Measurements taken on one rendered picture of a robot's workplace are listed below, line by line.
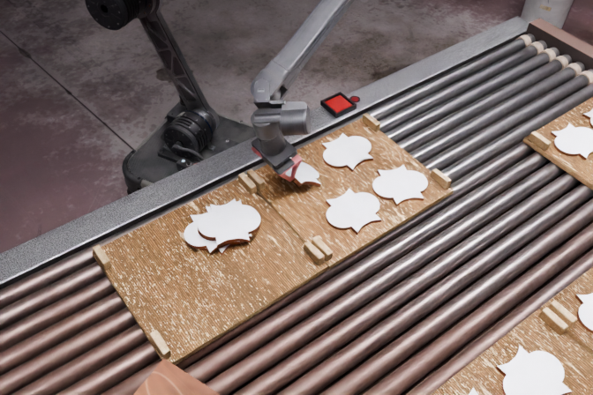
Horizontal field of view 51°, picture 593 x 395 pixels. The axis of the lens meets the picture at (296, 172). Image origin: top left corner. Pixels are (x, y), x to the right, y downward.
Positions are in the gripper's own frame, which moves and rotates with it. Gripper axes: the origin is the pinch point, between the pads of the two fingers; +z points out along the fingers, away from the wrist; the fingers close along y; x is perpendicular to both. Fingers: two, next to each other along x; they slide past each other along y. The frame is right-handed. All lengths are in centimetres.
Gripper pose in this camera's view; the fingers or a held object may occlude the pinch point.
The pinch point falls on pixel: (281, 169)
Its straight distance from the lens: 151.9
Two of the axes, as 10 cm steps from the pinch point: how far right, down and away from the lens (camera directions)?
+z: 1.9, 5.9, 7.8
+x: -7.7, 5.8, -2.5
